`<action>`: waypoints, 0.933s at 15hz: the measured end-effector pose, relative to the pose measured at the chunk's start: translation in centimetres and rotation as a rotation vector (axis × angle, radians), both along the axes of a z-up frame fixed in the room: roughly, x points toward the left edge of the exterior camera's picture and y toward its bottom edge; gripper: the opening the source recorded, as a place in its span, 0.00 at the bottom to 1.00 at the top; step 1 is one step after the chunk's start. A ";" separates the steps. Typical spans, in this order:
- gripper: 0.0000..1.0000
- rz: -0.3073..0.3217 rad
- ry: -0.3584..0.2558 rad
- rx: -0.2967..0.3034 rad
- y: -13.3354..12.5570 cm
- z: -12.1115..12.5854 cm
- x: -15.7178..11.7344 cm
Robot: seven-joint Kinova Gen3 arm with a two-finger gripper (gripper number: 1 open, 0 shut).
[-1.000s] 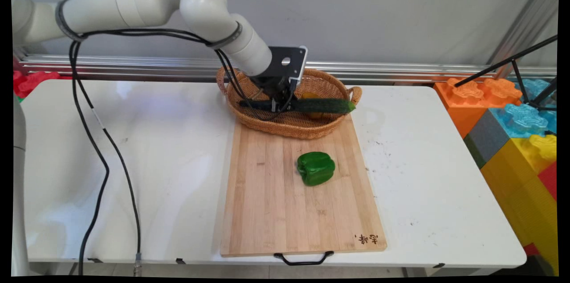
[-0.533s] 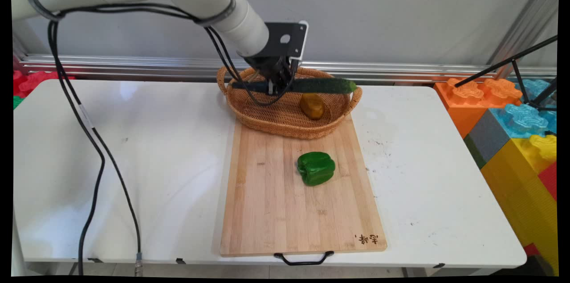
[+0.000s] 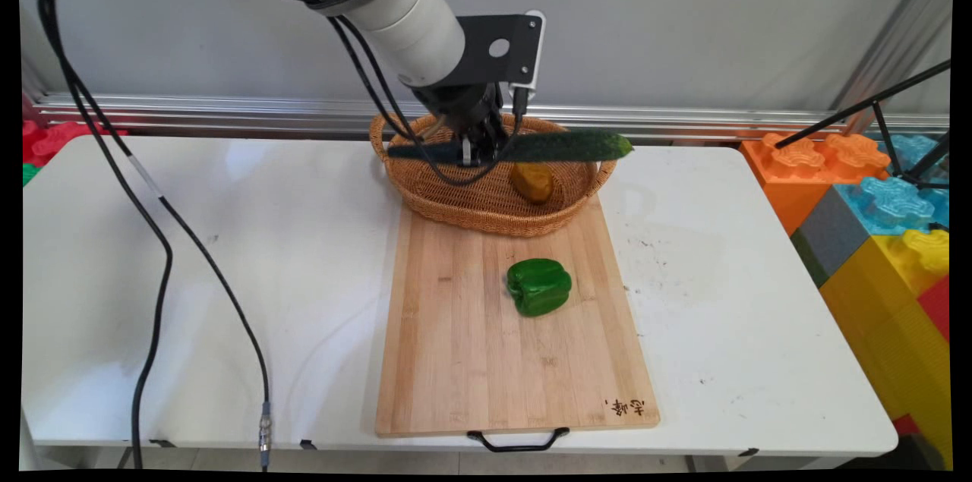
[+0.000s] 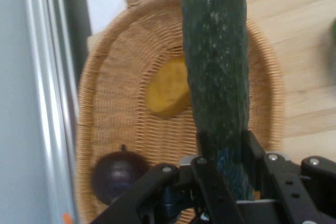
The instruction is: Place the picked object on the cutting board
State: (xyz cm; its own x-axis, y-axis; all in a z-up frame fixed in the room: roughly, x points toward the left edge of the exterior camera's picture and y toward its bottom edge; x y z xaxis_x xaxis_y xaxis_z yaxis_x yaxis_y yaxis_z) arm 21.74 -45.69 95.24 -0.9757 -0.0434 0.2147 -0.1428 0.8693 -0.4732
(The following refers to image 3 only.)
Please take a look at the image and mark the green bell pepper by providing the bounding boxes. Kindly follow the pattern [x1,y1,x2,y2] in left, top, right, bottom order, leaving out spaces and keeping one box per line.
[507,258,573,318]

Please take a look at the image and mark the dark green cucumber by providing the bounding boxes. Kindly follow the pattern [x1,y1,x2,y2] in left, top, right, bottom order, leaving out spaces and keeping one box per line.
[387,129,635,163]

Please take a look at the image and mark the large red building block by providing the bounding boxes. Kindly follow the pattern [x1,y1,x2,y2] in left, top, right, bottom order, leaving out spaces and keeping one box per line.
[916,275,951,343]

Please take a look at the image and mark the large blue building block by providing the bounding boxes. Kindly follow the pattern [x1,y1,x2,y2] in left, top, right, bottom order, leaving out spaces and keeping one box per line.
[834,134,951,238]

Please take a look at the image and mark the bamboo cutting board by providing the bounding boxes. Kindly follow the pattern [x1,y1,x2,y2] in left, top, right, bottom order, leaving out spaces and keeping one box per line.
[374,194,661,454]

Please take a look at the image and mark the black cable with metal connector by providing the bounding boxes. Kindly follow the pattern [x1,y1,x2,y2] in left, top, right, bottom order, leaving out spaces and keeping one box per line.
[38,0,273,469]

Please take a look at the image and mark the black tripod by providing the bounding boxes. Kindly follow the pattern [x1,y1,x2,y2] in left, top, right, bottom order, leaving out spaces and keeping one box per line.
[774,60,952,191]

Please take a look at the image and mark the large grey building block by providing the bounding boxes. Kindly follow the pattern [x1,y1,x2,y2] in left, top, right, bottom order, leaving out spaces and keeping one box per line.
[790,185,871,288]

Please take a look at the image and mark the brown potato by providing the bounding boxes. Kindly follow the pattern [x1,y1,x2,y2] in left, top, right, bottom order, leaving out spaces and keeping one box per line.
[509,162,555,206]

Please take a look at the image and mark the horizontal aluminium rail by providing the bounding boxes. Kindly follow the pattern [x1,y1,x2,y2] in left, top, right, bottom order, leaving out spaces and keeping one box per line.
[30,93,951,143]

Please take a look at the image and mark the short black camera cable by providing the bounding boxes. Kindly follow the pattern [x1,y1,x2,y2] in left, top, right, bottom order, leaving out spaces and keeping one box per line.
[308,0,530,188]

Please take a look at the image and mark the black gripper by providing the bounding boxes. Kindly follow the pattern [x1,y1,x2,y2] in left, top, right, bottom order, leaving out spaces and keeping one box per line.
[414,82,509,168]

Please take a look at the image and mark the slanted aluminium post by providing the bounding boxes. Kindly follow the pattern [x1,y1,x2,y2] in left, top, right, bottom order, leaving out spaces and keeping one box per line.
[831,0,955,135]

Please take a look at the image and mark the black camera mounting bracket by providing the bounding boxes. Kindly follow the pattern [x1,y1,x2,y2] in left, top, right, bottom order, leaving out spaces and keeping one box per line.
[454,13,543,87]

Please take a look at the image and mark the woven wicker basket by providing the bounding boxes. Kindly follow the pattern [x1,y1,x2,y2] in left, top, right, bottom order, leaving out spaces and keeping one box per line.
[369,112,618,238]

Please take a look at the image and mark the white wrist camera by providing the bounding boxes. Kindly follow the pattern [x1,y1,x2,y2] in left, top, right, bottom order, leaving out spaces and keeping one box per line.
[509,9,547,94]

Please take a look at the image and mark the red foam blocks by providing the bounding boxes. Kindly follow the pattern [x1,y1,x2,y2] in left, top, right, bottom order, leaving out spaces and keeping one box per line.
[22,120,128,166]

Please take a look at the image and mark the large orange building block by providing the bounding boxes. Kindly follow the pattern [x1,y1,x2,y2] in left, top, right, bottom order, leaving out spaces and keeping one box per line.
[740,132,892,237]

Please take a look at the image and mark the long black cable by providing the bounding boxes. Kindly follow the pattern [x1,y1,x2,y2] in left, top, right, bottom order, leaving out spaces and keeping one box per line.
[36,0,174,470]

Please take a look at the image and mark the large yellow building block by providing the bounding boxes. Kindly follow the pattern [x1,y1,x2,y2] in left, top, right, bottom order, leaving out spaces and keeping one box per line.
[819,228,954,470]

